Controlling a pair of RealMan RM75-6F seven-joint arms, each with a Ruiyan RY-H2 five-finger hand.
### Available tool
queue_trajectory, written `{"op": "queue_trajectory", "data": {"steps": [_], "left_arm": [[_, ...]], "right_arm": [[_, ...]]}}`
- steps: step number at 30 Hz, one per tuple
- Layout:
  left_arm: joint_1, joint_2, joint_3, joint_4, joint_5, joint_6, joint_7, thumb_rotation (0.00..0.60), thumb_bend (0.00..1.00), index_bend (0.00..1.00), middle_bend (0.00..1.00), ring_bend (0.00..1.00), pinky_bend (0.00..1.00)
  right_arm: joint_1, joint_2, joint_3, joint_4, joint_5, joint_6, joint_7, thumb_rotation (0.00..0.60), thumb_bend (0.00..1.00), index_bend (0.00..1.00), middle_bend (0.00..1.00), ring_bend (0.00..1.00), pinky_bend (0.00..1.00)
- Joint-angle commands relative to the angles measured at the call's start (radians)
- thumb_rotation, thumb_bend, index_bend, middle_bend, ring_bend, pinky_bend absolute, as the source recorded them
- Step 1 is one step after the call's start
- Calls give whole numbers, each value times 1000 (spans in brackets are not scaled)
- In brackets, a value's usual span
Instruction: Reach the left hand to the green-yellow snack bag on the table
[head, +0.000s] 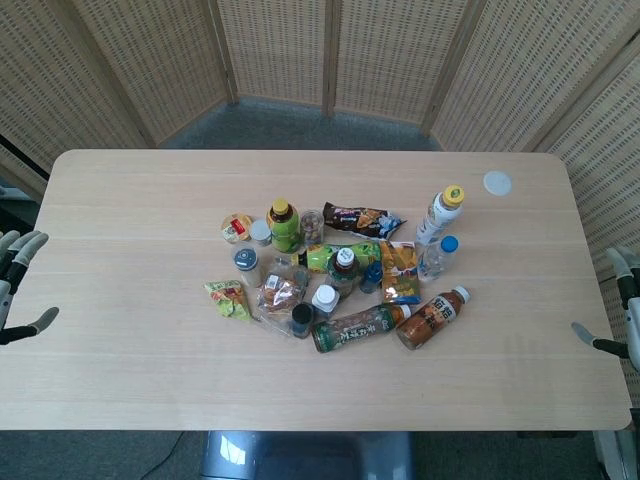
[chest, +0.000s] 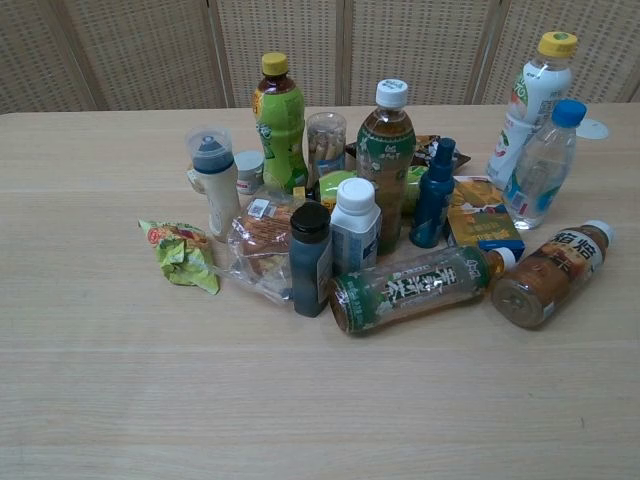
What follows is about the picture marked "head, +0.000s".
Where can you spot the black capped small jar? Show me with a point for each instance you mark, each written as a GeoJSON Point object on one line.
{"type": "Point", "coordinates": [302, 320]}

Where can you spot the clear glass jar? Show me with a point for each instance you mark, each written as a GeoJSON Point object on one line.
{"type": "Point", "coordinates": [286, 265]}

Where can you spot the green snack bag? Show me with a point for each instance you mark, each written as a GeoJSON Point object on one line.
{"type": "Point", "coordinates": [228, 298]}

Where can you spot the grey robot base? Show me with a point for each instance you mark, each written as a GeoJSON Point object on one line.
{"type": "Point", "coordinates": [307, 455]}

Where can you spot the small white capped jar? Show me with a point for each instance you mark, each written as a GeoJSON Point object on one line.
{"type": "Point", "coordinates": [261, 233]}

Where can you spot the lying green label tea bottle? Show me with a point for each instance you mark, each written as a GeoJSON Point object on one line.
{"type": "Point", "coordinates": [357, 327]}

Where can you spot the clear water bottle blue cap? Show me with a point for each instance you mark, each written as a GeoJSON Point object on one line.
{"type": "Point", "coordinates": [436, 260]}

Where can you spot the clear jar of nuts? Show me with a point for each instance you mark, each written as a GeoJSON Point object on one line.
{"type": "Point", "coordinates": [312, 226]}

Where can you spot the round white table grommet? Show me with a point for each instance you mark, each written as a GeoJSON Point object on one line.
{"type": "Point", "coordinates": [497, 182]}

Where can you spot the bamboo folding screen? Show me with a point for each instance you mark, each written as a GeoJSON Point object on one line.
{"type": "Point", "coordinates": [320, 65]}

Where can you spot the white bottle yellow cap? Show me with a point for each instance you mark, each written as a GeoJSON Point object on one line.
{"type": "Point", "coordinates": [440, 215]}

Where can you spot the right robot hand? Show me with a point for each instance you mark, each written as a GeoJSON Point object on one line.
{"type": "Point", "coordinates": [620, 310]}

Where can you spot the dark tea bottle white cap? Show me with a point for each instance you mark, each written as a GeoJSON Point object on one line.
{"type": "Point", "coordinates": [344, 272]}

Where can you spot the clear bag of pastries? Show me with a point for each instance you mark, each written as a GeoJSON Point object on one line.
{"type": "Point", "coordinates": [278, 300]}

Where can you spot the small blue bottle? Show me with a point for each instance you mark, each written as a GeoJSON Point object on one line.
{"type": "Point", "coordinates": [371, 277]}

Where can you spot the beige bottle grey lid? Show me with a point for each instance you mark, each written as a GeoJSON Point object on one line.
{"type": "Point", "coordinates": [247, 265]}

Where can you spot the lying brown label tea bottle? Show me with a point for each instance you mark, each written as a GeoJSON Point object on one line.
{"type": "Point", "coordinates": [431, 317]}

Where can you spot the green tea bottle yellow cap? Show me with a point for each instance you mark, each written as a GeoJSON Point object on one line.
{"type": "Point", "coordinates": [283, 226]}

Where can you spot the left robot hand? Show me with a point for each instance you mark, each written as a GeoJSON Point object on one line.
{"type": "Point", "coordinates": [22, 260]}

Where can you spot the white capped dark jar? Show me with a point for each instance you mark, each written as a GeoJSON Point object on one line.
{"type": "Point", "coordinates": [326, 301]}

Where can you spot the dark brown chip bag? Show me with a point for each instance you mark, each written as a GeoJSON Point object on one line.
{"type": "Point", "coordinates": [360, 220]}

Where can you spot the yellow lidded pudding cup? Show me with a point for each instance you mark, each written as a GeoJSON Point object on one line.
{"type": "Point", "coordinates": [235, 227]}

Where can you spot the yellow orange chip bag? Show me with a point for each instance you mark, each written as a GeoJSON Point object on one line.
{"type": "Point", "coordinates": [400, 272]}

